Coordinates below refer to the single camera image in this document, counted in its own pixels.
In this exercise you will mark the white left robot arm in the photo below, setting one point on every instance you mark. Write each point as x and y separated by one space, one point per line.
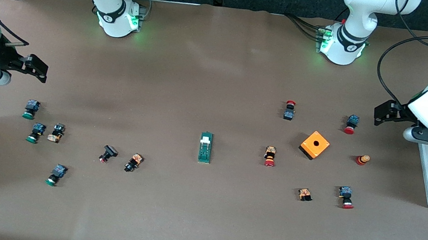
359 14

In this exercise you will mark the red push button blue body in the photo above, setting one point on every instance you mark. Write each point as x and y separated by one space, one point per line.
345 194
352 122

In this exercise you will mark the green push button blue body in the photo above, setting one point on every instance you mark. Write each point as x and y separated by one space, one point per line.
57 172
31 108
37 131

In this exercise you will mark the red orange stacked button head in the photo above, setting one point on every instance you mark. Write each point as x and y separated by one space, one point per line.
362 160

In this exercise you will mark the black beige contact block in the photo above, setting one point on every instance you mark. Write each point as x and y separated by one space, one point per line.
56 132

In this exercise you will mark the red push button black body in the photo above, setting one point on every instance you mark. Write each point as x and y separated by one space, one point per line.
289 114

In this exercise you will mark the black square push button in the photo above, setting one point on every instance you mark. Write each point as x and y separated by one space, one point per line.
108 152

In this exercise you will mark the orange black contact block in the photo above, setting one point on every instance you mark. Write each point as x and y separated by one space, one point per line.
305 194

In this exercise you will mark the red push button orange body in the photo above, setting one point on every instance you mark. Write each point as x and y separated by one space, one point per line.
270 154

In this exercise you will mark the black push button orange body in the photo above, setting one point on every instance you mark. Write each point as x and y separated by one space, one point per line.
134 162

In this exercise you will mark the brown paper table cover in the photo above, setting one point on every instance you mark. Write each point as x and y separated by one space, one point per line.
181 218

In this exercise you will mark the orange button enclosure box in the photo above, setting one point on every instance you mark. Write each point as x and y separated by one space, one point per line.
315 144

